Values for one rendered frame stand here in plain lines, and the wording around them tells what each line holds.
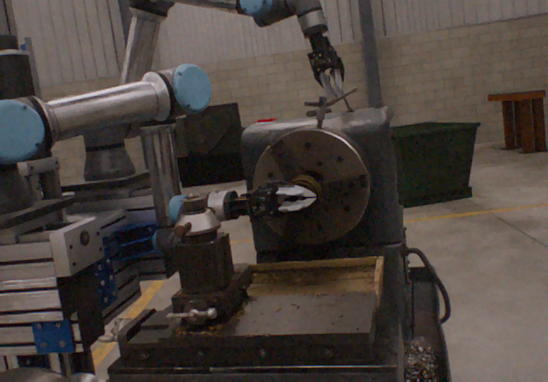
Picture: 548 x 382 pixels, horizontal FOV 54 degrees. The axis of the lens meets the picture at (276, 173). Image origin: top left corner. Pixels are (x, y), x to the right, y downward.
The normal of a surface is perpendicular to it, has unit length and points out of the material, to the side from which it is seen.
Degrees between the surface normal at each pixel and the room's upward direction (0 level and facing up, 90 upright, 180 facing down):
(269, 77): 90
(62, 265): 90
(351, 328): 0
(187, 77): 89
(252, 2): 90
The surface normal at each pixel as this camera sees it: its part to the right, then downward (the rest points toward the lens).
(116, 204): -0.19, 0.15
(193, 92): 0.77, -0.04
